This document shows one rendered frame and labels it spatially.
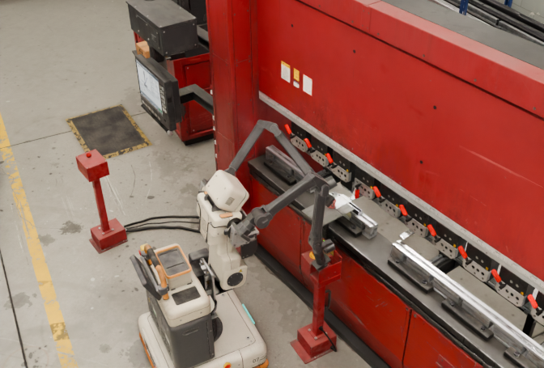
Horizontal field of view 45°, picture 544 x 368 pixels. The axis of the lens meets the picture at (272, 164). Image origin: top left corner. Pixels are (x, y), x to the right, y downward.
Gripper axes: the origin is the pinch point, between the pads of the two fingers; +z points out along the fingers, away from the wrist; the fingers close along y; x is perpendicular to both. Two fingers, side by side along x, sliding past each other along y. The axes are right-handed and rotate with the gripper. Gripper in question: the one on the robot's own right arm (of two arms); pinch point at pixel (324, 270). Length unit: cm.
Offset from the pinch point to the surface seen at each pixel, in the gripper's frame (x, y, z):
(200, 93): 153, 7, -47
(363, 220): 3.7, 35.0, -14.4
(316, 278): -1.0, -6.1, 1.7
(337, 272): -4.8, 5.9, 2.2
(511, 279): -95, 52, -44
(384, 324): -35.2, 13.6, 30.0
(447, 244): -58, 47, -40
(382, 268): -27.0, 24.0, -7.7
